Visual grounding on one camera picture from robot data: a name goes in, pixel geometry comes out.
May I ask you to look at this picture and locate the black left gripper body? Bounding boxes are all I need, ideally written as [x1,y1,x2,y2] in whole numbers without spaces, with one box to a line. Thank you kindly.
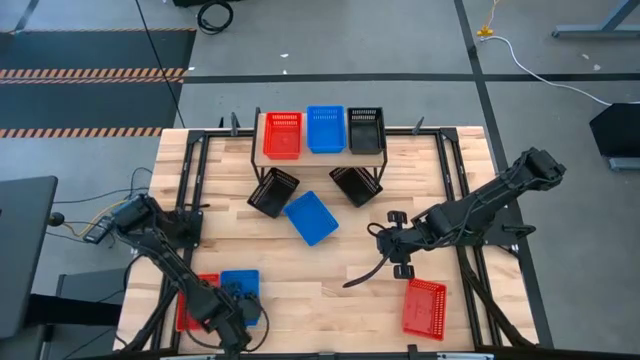
[215,285,262,335]

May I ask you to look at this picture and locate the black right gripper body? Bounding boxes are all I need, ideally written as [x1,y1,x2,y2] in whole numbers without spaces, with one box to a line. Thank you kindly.
[376,210,424,280]

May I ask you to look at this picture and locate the blue plastic basket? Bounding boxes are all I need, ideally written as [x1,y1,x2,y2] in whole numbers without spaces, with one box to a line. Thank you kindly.
[282,190,340,248]
[306,104,348,155]
[219,269,262,329]

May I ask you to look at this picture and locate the red plastic basket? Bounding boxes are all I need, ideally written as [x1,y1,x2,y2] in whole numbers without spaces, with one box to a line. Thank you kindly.
[262,111,304,161]
[175,272,222,333]
[401,278,448,342]

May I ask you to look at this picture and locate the black plastic basket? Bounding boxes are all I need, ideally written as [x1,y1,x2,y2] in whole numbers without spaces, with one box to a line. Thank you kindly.
[347,106,387,156]
[246,167,301,220]
[328,166,385,209]

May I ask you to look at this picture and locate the dark grey cabinet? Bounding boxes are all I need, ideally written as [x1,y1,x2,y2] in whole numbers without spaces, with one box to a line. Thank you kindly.
[55,268,129,326]

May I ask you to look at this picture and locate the small black power box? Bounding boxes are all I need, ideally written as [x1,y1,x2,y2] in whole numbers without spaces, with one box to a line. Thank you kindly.
[82,214,115,246]

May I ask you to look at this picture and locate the black desk top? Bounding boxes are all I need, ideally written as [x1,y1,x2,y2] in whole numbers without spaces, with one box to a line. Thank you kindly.
[0,174,59,342]

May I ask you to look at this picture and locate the grey metal foot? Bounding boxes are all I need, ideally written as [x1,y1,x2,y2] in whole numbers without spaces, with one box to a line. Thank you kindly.
[607,156,640,173]

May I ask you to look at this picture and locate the black cart panel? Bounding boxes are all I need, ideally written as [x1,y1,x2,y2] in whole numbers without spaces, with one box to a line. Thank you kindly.
[588,102,640,160]

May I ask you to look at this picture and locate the hazard striped floor mat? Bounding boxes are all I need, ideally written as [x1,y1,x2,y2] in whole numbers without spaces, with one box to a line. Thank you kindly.
[0,27,198,140]

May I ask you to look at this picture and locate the grey metal stand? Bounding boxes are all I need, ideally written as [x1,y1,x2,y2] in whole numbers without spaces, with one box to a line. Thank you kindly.
[551,0,640,40]

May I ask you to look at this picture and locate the flat black object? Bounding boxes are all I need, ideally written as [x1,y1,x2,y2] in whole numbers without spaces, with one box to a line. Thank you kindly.
[172,0,242,8]

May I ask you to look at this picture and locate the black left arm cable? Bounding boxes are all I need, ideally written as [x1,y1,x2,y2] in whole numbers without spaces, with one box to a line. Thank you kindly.
[239,294,271,353]

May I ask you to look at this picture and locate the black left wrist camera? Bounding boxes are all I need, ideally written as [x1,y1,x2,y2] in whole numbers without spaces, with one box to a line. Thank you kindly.
[187,282,226,324]

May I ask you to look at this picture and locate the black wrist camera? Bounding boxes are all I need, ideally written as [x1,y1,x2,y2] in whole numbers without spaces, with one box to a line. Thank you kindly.
[417,204,454,236]
[187,282,226,324]

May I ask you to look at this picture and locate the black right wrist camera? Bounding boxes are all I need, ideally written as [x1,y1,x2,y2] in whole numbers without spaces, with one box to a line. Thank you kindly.
[417,204,454,236]

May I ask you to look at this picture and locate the wooden shelf with black frame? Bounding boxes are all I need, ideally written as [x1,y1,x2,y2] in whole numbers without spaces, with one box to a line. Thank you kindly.
[249,105,390,185]

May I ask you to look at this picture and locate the black metal table frame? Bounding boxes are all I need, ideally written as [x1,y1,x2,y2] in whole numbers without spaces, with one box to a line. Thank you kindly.
[113,127,540,354]

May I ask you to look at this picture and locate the thin yellow cable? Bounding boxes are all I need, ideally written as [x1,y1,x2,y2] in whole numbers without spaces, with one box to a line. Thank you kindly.
[64,199,129,239]

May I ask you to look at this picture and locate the thin black cable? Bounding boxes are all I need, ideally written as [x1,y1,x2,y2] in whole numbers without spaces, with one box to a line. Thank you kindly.
[52,166,154,205]

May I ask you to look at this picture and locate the white floor cable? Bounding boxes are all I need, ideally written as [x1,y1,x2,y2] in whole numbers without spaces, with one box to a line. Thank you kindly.
[479,34,615,108]

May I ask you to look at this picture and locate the black hanging cable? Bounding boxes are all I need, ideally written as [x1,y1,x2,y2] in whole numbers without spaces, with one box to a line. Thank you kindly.
[133,0,186,129]

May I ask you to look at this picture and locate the black cable coil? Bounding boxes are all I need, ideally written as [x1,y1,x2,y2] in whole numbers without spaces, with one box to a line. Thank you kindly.
[196,0,235,36]

